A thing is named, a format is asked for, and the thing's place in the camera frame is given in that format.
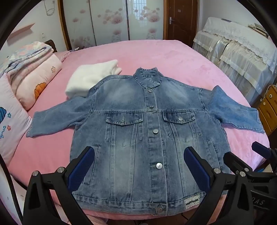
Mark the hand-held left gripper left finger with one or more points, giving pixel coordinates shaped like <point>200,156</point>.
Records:
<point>83,166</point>

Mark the pink flower folded quilt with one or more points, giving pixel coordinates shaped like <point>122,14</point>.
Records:
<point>34,80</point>

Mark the pink folded cloth stack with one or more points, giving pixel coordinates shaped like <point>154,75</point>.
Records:
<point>26,54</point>

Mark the brown wooden door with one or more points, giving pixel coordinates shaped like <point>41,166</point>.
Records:
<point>184,19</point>

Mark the stack of books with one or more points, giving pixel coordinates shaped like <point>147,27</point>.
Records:
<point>258,28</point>

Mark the cream lace covered furniture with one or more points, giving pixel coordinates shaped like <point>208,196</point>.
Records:
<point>238,56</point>

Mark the pink plush bed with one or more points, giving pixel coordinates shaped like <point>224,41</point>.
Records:
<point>179,62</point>

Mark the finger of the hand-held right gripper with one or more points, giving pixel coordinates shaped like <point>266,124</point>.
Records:
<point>260,148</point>
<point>234,161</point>

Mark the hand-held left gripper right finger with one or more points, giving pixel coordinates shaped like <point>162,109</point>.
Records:
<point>197,168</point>

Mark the wooden nightstand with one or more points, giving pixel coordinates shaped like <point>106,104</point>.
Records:
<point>268,108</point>

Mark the floral sliding door wardrobe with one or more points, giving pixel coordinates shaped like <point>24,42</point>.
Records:
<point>108,21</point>

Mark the white folded garment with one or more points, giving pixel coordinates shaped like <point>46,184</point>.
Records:
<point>86,77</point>

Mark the dark wooden headboard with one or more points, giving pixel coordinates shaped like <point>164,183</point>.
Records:
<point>51,45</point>

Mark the pink wall shelf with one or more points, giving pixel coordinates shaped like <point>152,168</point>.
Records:
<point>22,29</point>

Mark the blue denim jacket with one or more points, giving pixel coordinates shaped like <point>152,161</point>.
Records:
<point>134,129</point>

